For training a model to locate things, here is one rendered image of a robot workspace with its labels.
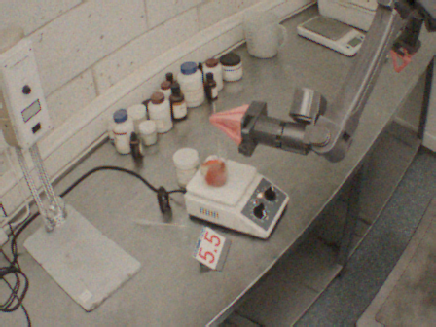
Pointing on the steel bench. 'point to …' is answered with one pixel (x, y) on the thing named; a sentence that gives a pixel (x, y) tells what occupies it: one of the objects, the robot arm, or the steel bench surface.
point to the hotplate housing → (226, 216)
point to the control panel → (264, 204)
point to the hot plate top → (239, 174)
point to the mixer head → (20, 91)
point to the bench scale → (332, 34)
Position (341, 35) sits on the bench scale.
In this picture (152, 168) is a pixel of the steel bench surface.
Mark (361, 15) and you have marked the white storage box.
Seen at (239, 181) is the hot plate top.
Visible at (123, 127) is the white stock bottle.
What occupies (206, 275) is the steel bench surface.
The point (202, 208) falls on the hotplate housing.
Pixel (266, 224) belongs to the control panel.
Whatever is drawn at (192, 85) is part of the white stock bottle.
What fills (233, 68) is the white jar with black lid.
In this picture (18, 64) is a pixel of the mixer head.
